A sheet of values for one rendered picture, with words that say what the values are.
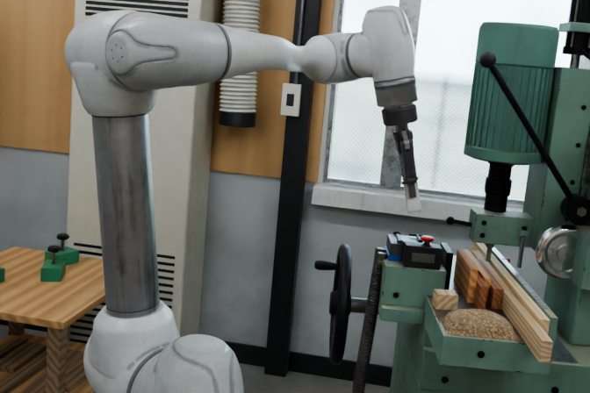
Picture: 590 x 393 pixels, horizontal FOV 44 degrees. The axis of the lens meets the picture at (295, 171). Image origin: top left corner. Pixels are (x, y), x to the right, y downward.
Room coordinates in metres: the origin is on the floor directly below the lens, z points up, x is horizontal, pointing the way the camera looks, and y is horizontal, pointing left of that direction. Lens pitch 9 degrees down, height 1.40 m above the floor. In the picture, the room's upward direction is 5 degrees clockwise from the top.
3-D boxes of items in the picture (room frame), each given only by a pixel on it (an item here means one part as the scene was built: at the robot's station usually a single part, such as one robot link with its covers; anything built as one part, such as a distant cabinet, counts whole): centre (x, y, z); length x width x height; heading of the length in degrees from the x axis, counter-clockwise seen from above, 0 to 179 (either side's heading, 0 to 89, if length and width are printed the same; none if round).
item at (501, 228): (1.70, -0.50, 1.03); 0.14 x 0.07 x 0.09; 89
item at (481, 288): (1.60, -0.42, 0.92); 0.22 x 0.02 x 0.05; 179
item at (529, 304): (1.62, -0.50, 0.92); 0.60 x 0.02 x 0.05; 179
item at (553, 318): (1.62, -0.51, 0.93); 0.60 x 0.02 x 0.06; 179
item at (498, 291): (1.62, -0.45, 0.92); 0.23 x 0.02 x 0.04; 179
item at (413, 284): (1.62, -0.28, 0.91); 0.15 x 0.14 x 0.09; 179
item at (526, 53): (1.70, -0.48, 1.35); 0.18 x 0.18 x 0.31
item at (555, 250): (1.58, -0.60, 1.02); 0.12 x 0.03 x 0.12; 89
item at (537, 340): (1.53, -0.47, 0.92); 0.60 x 0.02 x 0.04; 179
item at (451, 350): (1.62, -0.37, 0.87); 0.61 x 0.30 x 0.06; 179
